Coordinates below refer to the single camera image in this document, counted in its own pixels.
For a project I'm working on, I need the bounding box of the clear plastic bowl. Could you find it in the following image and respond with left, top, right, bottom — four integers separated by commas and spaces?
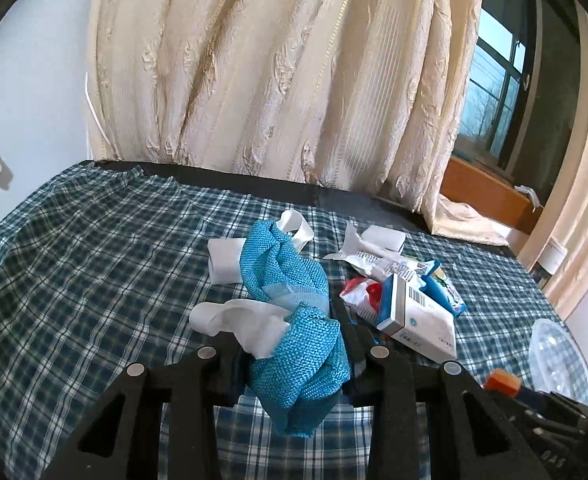
528, 318, 588, 406

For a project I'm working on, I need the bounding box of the white medicine box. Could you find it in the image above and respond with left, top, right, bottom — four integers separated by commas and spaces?
376, 274, 457, 364

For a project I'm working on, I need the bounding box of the blue snack packet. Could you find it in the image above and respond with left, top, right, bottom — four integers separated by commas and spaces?
420, 260, 468, 318

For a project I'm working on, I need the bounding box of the red white wrapper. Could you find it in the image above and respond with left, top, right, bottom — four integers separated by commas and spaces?
339, 278, 382, 326

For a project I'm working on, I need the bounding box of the blue knitted cloth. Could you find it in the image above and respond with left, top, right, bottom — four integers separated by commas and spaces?
239, 220, 351, 438

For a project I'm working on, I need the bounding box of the white blue wrapper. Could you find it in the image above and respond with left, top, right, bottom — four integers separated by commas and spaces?
323, 222, 423, 282

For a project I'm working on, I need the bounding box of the orange yellow toy brick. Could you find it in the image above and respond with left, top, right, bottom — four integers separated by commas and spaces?
483, 368, 522, 398

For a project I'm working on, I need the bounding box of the plaid blue bedsheet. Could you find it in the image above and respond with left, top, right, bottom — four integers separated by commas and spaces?
0, 164, 556, 479

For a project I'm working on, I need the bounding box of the white tower heater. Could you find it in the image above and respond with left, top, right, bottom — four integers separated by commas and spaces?
529, 237, 567, 288

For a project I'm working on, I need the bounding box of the white eraser block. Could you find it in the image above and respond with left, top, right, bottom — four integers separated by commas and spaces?
207, 238, 245, 285

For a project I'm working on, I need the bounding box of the wooden window sill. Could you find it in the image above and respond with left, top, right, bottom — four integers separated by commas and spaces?
440, 156, 542, 235

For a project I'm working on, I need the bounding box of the white rag on sill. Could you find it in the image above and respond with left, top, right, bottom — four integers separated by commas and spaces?
514, 185, 541, 210

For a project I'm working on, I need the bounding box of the dark mattress edge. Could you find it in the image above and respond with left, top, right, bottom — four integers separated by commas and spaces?
80, 159, 428, 234

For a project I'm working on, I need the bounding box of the cream patterned curtain left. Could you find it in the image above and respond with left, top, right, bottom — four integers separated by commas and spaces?
85, 0, 506, 246

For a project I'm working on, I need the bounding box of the window with dark frame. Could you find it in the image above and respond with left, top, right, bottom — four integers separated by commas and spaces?
454, 0, 580, 200

